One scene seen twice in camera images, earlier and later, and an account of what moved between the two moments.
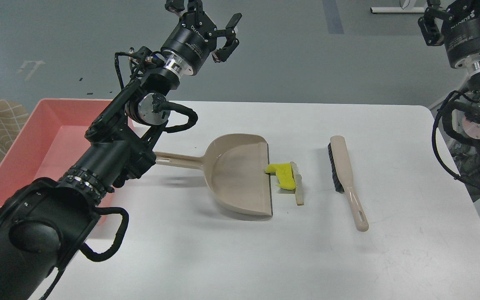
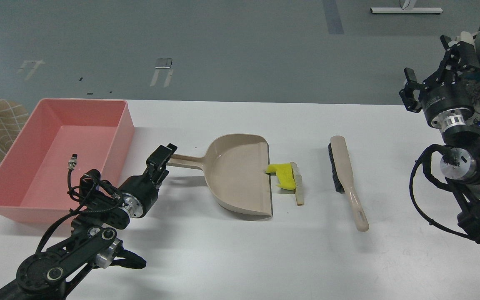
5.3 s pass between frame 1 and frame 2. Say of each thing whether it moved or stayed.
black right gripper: moved
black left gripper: moved
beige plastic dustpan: stayed
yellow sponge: stayed
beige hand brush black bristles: stayed
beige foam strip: stayed
